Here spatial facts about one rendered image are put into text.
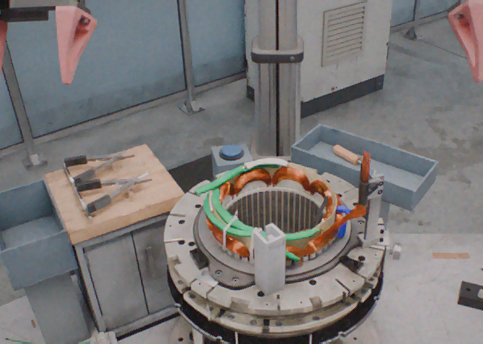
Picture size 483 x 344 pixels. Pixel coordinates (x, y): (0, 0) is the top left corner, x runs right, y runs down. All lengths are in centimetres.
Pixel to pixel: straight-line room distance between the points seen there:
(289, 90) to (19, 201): 59
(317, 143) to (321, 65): 212
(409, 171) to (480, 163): 204
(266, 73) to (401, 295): 53
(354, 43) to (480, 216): 128
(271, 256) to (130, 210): 32
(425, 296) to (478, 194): 172
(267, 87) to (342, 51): 213
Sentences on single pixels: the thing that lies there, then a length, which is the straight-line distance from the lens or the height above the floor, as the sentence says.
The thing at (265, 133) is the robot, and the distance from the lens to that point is 124.
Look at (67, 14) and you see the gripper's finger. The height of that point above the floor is 145.
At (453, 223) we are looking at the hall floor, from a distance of 263.
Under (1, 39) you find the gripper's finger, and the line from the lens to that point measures 66.
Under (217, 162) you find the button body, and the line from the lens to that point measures 106.
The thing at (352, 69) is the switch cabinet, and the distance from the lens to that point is 343.
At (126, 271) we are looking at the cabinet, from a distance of 99.
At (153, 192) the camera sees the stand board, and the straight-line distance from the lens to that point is 94.
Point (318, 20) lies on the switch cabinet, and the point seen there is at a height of 59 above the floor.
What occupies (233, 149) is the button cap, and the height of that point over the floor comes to 104.
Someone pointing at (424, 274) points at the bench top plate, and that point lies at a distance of 122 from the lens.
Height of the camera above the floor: 162
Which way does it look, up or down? 35 degrees down
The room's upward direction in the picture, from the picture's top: 3 degrees counter-clockwise
